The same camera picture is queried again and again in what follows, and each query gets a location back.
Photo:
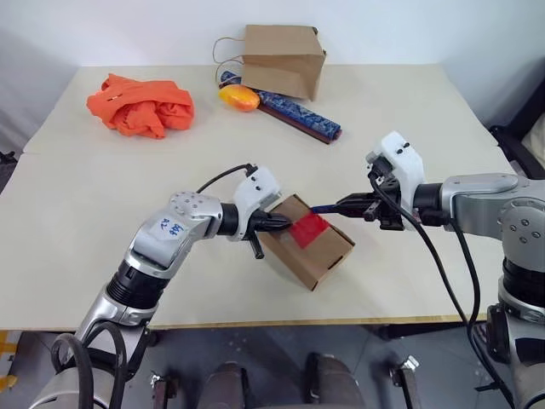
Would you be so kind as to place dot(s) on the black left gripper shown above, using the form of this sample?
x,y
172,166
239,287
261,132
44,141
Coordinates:
x,y
255,221

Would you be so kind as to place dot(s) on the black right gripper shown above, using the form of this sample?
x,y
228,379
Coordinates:
x,y
389,204

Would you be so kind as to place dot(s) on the brown cardboard box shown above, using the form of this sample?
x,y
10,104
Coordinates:
x,y
306,264

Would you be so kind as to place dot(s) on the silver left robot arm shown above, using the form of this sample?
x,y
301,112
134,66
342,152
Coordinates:
x,y
187,213

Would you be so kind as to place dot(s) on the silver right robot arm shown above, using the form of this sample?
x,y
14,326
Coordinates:
x,y
481,191

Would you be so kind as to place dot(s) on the blue patterned long box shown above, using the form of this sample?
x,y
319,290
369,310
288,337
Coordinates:
x,y
302,113

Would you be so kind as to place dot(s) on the red tape piece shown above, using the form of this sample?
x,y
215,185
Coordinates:
x,y
310,230

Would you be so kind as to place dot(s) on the yellow orange mango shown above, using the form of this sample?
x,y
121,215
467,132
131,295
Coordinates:
x,y
239,98

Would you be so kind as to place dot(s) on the brown paper bag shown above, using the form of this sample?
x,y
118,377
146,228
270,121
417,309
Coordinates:
x,y
281,59

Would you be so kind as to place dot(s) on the black chair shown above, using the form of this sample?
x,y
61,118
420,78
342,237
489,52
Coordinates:
x,y
515,145

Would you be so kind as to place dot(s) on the dark rounded shape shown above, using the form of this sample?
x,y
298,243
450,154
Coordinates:
x,y
225,387
334,383

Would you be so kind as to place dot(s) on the orange crumpled cloth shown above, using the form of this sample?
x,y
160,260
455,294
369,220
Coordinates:
x,y
140,106

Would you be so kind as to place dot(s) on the black object at table side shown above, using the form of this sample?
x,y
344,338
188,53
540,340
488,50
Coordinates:
x,y
6,170

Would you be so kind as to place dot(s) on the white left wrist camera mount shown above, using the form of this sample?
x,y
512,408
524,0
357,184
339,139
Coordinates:
x,y
255,187

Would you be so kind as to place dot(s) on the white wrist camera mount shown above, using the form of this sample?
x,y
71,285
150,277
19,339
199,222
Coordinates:
x,y
255,187
404,162

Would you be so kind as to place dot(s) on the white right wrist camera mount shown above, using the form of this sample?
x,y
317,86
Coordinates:
x,y
404,162

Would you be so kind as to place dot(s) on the metal bracket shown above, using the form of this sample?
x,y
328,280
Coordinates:
x,y
164,389
404,379

